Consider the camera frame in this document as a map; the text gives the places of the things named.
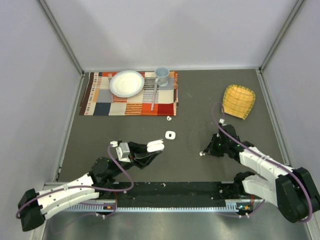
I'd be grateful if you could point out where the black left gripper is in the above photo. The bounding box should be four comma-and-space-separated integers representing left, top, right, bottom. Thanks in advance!
110, 141, 162, 177

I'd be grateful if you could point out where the white earbud charging case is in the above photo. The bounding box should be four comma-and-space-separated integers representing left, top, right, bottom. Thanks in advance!
165, 130, 176, 140

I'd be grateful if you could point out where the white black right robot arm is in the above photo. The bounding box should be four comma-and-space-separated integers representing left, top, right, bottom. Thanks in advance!
200, 123, 320, 223

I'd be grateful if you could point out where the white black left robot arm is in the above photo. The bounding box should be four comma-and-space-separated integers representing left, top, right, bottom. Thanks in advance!
15, 139, 165, 232

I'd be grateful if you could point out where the yellow woven leaf dish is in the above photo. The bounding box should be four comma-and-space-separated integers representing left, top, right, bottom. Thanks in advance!
222, 84, 256, 120

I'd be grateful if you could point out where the colourful patchwork placemat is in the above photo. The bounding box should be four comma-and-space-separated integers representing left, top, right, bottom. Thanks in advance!
79, 71, 179, 116

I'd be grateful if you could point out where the white round plate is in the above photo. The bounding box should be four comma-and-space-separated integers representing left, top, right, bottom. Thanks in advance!
109, 70, 145, 98

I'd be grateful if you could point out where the pink plastic spoon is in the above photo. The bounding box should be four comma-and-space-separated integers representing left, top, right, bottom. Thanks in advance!
150, 77, 159, 111

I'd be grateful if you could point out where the silver fork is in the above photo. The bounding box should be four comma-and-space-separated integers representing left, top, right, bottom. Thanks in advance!
108, 73, 113, 82

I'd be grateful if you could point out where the light blue cup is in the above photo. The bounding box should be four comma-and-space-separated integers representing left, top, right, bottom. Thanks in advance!
155, 66, 170, 87

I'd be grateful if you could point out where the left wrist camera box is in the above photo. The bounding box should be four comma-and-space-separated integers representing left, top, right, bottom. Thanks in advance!
110, 140, 131, 163

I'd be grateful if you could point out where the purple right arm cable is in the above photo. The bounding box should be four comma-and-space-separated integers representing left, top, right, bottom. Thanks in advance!
211, 101, 313, 224

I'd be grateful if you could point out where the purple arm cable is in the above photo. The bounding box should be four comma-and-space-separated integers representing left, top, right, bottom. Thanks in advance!
211, 101, 313, 224
16, 144, 135, 220

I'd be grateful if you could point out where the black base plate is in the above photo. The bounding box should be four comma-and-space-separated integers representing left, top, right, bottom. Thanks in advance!
116, 181, 259, 207

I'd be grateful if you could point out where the grey slotted cable duct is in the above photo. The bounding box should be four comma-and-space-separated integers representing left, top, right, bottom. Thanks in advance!
65, 200, 253, 213

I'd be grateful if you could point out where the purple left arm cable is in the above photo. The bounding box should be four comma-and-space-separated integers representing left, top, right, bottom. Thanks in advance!
16, 144, 135, 220

